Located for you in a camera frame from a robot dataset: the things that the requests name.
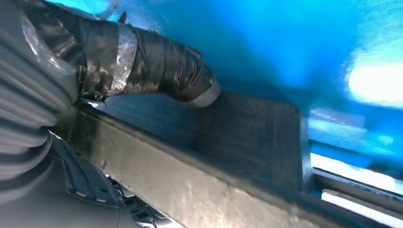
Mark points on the right robot hand grey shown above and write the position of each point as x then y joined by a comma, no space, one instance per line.
163,69

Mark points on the blue metal shelf rack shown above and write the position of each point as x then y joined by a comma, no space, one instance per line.
283,47

